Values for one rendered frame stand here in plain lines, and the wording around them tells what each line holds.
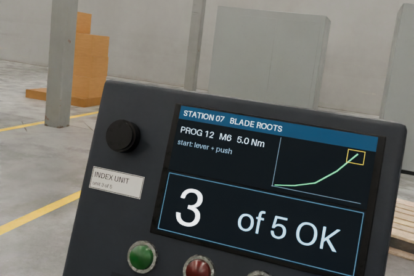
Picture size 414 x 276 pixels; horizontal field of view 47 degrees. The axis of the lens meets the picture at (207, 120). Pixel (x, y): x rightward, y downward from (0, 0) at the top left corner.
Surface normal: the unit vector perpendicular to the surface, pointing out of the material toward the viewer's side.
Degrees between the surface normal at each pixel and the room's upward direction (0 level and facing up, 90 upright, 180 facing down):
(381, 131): 75
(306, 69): 90
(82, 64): 90
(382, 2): 90
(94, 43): 90
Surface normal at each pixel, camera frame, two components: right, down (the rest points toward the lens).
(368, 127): -0.28, -0.14
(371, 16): -0.31, 0.11
